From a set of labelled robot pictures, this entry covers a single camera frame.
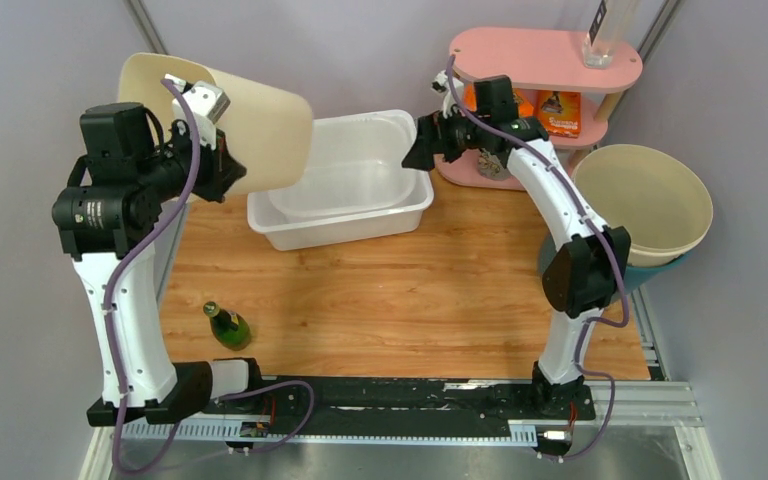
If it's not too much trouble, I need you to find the cream round bucket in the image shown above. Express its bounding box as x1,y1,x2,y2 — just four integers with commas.
573,144,714,268

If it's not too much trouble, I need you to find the orange snack box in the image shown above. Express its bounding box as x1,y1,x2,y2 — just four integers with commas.
535,90,582,138
462,84,535,117

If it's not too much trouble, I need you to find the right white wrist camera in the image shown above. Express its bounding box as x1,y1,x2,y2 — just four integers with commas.
431,70,463,97

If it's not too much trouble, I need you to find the orange snack box left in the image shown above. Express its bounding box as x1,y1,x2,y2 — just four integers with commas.
462,84,535,117

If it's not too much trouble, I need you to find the white plastic tub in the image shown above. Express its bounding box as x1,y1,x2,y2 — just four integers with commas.
247,110,435,251

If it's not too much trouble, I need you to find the teal round bucket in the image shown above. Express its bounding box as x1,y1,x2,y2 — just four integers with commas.
537,234,688,292

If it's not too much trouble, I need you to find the pink three-tier shelf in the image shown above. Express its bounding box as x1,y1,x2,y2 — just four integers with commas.
449,27,643,172

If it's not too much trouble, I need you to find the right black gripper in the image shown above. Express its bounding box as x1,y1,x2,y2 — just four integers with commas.
404,102,492,170

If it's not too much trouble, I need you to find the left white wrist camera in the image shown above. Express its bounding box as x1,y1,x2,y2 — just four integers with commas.
164,74,231,150

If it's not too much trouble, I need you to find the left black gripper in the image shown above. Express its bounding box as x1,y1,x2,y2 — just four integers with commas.
134,120,245,203

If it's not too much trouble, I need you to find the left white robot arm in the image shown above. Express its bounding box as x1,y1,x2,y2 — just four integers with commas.
52,102,266,427

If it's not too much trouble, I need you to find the orange snack box right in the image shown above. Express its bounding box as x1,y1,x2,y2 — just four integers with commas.
535,90,582,138

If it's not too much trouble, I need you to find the aluminium frame rail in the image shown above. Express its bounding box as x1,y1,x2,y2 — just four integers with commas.
121,377,722,479

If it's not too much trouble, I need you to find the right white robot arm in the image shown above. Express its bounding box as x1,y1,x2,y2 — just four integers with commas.
401,71,631,418

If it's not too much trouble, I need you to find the green glass bottle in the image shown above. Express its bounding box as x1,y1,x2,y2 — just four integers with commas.
203,301,252,351

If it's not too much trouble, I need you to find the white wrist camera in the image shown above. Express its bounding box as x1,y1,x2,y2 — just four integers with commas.
164,74,231,150
431,70,463,97

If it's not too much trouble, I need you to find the clear glass vase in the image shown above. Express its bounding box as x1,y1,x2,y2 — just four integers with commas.
582,0,640,69

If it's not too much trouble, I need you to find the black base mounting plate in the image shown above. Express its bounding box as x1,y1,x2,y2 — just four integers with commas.
203,376,595,436

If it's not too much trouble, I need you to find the cream rectangular bin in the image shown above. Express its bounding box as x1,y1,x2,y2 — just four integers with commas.
117,53,313,199

